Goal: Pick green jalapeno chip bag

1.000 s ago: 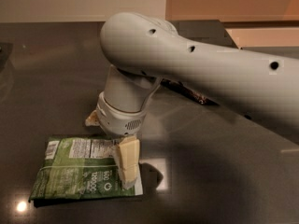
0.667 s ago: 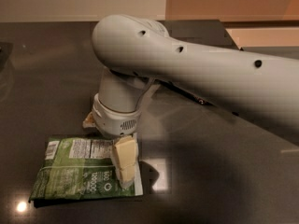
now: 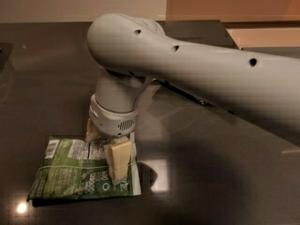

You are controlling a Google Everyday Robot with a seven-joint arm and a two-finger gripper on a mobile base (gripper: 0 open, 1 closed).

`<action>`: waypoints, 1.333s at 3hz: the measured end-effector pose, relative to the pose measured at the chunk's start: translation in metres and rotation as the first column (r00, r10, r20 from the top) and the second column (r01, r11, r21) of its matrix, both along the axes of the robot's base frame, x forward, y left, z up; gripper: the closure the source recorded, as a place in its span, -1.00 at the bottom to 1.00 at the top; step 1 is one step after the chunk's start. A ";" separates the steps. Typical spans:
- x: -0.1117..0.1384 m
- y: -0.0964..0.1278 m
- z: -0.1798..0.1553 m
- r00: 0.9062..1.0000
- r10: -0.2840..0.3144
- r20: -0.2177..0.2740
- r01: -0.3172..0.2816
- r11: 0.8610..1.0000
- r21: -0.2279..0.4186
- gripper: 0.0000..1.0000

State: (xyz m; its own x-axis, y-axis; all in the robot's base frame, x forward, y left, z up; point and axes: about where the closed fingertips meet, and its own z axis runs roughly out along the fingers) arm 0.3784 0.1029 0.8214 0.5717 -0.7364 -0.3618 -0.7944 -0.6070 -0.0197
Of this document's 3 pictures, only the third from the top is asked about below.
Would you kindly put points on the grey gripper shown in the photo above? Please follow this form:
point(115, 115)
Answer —
point(111, 121)

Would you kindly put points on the green jalapeno chip bag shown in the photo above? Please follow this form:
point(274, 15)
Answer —
point(73, 169)

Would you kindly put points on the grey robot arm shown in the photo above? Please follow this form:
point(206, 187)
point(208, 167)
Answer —
point(261, 88)

